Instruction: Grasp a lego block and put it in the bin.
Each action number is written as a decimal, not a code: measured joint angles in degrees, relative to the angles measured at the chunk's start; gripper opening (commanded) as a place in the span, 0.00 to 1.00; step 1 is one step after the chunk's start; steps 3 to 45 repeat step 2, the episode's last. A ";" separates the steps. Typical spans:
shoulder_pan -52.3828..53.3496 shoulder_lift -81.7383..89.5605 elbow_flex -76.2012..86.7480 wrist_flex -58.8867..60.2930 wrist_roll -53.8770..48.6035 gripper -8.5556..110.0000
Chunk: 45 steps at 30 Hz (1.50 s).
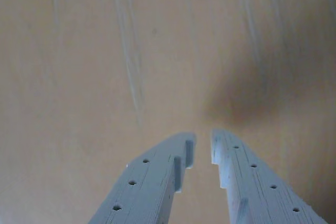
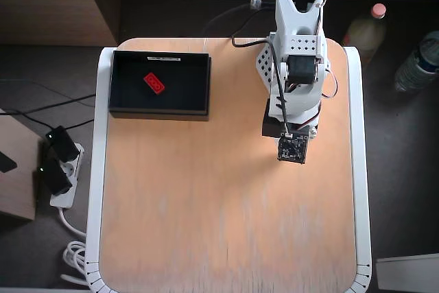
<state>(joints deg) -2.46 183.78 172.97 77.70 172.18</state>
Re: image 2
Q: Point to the black flat object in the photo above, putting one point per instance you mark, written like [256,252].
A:
[6,162]

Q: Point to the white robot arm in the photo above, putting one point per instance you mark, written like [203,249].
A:
[284,15]

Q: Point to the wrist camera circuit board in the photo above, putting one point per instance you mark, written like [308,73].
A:
[291,149]

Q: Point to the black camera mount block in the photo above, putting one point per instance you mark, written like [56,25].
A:
[272,125]

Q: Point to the brown wooden bed frame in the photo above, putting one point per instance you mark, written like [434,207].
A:
[51,5]

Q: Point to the white label strip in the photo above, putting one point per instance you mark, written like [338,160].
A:
[164,58]

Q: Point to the black power adapter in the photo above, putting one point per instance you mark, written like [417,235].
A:
[63,143]
[53,176]

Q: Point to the white box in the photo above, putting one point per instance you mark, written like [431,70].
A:
[408,272]

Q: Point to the black cardboard bin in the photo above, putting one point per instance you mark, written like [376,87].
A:
[192,83]

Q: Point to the clear plastic water bottle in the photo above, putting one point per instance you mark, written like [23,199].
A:
[416,63]

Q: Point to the white power strip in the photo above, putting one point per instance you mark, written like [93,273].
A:
[70,169]

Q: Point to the yellow bottle pink cap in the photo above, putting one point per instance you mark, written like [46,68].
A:
[365,32]

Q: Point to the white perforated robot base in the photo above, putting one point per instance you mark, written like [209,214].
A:
[264,64]

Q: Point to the white table rim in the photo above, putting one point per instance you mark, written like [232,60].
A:
[356,135]

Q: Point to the red lego brick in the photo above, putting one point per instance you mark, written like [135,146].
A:
[154,83]

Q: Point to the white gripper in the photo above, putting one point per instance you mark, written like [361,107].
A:
[270,129]

